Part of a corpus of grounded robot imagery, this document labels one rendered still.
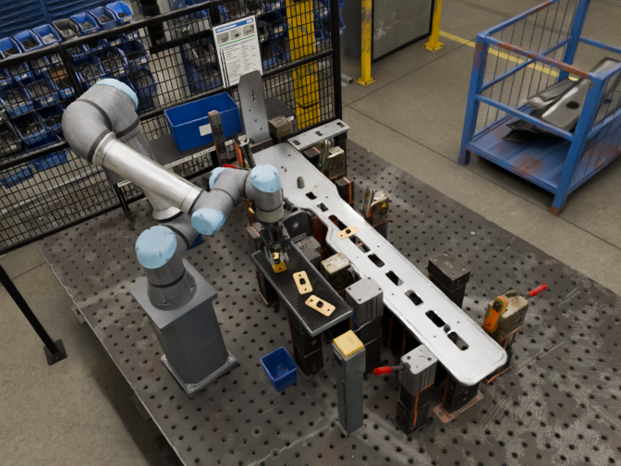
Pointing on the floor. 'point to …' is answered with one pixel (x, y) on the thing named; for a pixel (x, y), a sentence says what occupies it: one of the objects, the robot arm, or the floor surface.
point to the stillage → (549, 115)
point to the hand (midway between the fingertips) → (276, 258)
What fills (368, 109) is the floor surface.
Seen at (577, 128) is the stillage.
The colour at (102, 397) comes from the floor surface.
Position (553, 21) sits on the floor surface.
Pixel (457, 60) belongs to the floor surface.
